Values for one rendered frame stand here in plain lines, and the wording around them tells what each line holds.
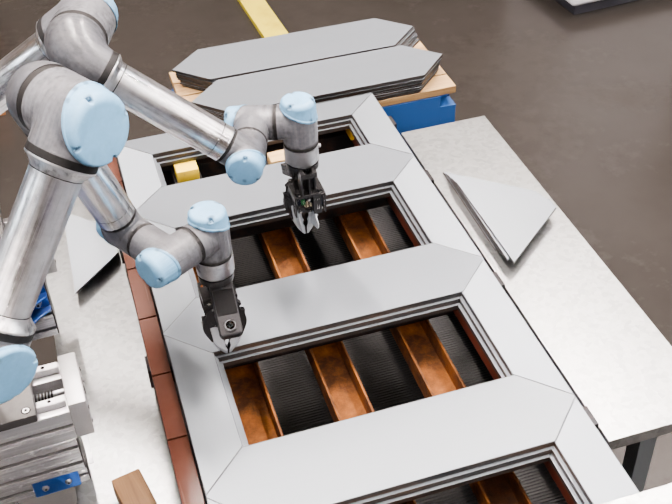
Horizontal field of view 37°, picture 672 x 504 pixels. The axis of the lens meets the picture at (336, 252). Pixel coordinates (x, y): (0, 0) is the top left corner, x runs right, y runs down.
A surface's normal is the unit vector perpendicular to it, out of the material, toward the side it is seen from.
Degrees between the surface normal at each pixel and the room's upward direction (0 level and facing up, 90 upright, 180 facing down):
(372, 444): 0
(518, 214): 0
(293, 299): 0
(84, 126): 84
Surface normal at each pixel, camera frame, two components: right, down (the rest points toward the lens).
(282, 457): -0.04, -0.77
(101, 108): 0.79, 0.29
